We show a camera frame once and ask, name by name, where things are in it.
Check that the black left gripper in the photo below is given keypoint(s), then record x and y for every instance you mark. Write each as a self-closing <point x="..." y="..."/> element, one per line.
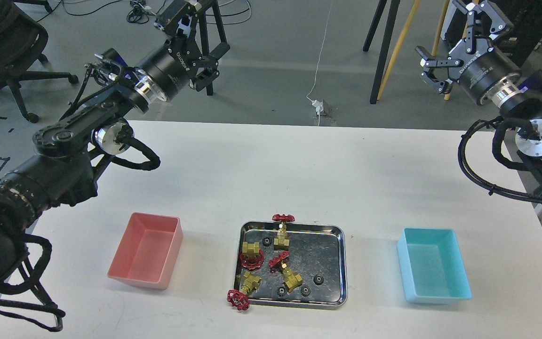
<point x="179" y="62"/>

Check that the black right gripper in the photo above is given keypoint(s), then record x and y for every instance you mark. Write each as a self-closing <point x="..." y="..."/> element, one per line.
<point x="478" y="72"/>

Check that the brass valve red handle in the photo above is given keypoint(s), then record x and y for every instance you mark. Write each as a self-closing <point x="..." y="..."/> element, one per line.
<point x="240" y="298"/>
<point x="251" y="256"/>
<point x="291" y="279"/>
<point x="281" y="241"/>

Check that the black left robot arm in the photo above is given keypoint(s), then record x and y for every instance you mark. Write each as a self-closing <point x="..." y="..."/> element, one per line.
<point x="73" y="153"/>

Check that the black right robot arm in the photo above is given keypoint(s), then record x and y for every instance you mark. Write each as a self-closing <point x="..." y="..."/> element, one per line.
<point x="517" y="141"/>

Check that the blue plastic box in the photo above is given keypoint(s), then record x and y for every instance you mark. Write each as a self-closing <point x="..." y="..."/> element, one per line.
<point x="431" y="266"/>

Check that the pink plastic box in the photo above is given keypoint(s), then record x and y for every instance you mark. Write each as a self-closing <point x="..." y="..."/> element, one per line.
<point x="148" y="251"/>

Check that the wooden easel legs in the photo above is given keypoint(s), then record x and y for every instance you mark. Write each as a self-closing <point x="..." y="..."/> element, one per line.
<point x="401" y="39"/>

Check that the black tripod leg right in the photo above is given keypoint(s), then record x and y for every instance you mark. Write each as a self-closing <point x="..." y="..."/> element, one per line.
<point x="386" y="40"/>

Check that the black office chair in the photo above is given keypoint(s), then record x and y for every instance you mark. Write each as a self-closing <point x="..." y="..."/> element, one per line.
<point x="22" y="41"/>

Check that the shiny metal tray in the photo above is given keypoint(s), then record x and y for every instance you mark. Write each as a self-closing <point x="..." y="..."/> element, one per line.
<point x="314" y="250"/>

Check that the white power adapter with cable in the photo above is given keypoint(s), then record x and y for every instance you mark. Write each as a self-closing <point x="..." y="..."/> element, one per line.
<point x="315" y="103"/>

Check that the brass valve top red handle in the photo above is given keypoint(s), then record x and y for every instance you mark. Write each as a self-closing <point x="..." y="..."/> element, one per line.
<point x="281" y="241"/>

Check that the brass valve bottom red handle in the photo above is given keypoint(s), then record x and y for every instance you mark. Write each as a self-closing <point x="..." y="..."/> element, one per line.
<point x="240" y="298"/>

